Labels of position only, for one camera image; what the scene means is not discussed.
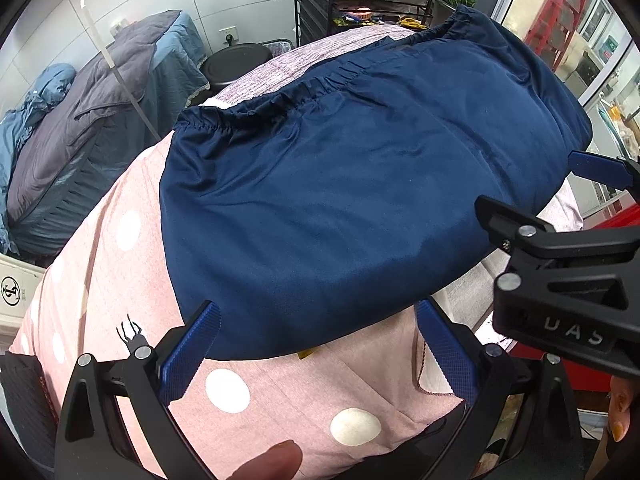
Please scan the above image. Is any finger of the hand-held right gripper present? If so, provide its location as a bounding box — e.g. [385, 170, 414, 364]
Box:
[474, 195, 640, 291]
[568, 150, 640, 193]

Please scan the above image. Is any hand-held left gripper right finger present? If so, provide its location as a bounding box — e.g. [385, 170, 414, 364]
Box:
[415, 297, 583, 480]

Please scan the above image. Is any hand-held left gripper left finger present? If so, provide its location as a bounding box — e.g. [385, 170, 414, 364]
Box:
[54, 300, 222, 480]

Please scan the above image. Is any navy blue jacket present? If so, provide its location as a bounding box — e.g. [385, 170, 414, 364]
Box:
[159, 5, 593, 361]

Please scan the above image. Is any person's right hand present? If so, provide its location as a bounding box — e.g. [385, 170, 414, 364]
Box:
[607, 375, 640, 443]

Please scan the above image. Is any person's left hand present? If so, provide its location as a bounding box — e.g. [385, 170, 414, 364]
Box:
[234, 440, 303, 480]

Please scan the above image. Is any pink polka dot bed cover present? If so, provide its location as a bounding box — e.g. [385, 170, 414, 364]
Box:
[10, 100, 501, 480]

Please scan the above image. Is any red ladder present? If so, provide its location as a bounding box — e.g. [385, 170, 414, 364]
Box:
[522, 0, 588, 68]

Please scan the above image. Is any black quilted jacket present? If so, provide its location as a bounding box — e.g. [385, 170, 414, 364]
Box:
[0, 352, 56, 461]

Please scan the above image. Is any white machine with screen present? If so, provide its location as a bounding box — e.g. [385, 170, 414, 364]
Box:
[0, 254, 47, 333]

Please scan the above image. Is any teal skirted bed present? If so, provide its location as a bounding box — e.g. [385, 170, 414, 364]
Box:
[10, 12, 211, 256]

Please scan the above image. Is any black round stool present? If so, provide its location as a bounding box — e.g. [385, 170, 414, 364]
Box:
[204, 44, 275, 97]

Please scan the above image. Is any blue duvet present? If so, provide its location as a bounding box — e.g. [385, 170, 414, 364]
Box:
[0, 62, 78, 256]

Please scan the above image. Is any white pole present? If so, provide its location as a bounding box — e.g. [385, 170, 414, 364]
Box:
[81, 0, 163, 143]

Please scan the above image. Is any black wire rack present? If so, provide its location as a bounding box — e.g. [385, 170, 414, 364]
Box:
[292, 0, 438, 48]

